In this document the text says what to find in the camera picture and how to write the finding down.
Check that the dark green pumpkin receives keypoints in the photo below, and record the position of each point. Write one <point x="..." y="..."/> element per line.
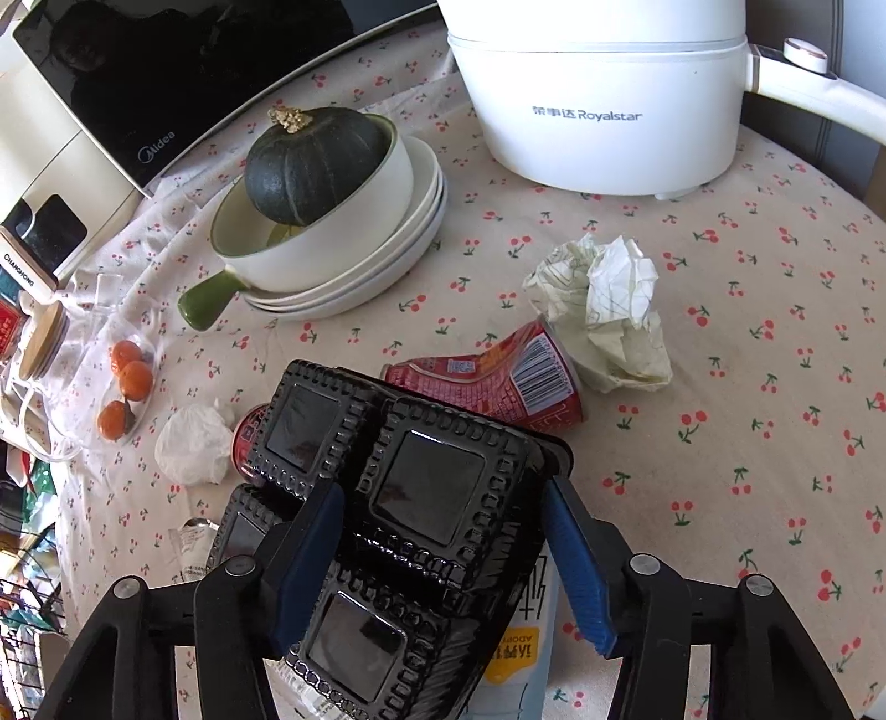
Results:
<point x="311" y="166"/>

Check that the red box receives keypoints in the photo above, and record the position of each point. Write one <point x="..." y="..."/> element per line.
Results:
<point x="8" y="325"/>

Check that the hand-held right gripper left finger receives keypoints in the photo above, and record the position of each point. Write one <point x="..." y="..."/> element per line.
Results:
<point x="308" y="561"/>

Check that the cherry print tablecloth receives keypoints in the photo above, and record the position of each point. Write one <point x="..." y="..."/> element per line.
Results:
<point x="727" y="415"/>

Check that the crushed red drink can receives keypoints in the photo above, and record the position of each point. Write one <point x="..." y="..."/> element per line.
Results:
<point x="512" y="388"/>

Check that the small orange fruit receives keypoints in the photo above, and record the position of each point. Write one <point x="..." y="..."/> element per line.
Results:
<point x="112" y="419"/>
<point x="135" y="379"/>
<point x="124" y="354"/>

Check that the cream air fryer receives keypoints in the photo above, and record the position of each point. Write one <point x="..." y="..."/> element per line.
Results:
<point x="41" y="124"/>

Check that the crumpled white green paper wrapper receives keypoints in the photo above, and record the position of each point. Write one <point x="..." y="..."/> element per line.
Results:
<point x="616" y="304"/>

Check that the white bottle with yellow label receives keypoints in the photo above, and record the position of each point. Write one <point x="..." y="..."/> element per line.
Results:
<point x="519" y="664"/>

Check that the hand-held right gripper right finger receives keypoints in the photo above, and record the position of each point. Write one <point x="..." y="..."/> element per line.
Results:
<point x="574" y="568"/>

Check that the black microwave oven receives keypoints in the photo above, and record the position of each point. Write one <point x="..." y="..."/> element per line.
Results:
<point x="173" y="69"/>

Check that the white electric cooking pot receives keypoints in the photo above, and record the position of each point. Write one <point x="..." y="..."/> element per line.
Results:
<point x="588" y="118"/>

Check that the crumpled white tissue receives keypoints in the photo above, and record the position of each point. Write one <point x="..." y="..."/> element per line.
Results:
<point x="190" y="446"/>

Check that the black plastic food tray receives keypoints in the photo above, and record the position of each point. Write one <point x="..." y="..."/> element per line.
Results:
<point x="429" y="478"/>

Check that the glass jar with wooden lid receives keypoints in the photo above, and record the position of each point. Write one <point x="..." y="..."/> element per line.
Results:
<point x="45" y="339"/>

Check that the crumpled clear plastic wrapper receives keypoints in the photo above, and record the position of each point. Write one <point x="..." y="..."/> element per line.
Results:
<point x="190" y="547"/>

